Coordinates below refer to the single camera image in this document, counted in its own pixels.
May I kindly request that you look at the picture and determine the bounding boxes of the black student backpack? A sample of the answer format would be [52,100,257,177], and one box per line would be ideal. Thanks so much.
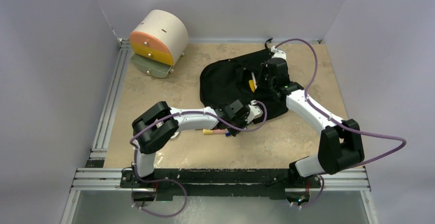
[200,39,288,120]

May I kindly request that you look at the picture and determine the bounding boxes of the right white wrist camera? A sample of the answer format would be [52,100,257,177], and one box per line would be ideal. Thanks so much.
[270,46,287,60]

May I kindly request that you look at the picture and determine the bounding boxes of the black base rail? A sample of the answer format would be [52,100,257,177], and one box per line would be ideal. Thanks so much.
[120,168,322,202]

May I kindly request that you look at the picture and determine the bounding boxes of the white oval label card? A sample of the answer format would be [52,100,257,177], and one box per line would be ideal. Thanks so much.
[170,132,180,139]

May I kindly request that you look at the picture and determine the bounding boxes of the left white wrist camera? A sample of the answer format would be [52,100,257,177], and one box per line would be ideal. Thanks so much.
[246,100,263,124]

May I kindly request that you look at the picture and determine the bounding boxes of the cream round drawer cabinet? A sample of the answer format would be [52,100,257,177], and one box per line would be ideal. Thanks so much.
[129,10,189,78]

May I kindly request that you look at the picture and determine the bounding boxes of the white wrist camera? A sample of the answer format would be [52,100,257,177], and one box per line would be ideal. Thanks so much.
[246,100,263,124]
[270,46,287,60]

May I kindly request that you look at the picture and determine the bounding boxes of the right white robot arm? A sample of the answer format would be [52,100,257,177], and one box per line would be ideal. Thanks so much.
[259,58,365,187]

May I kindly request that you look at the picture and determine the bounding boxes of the yellow pink highlighter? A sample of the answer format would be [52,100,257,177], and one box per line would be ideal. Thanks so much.
[203,129,228,135]

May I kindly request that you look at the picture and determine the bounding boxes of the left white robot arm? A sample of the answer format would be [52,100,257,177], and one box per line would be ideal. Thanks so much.
[130,100,263,188]

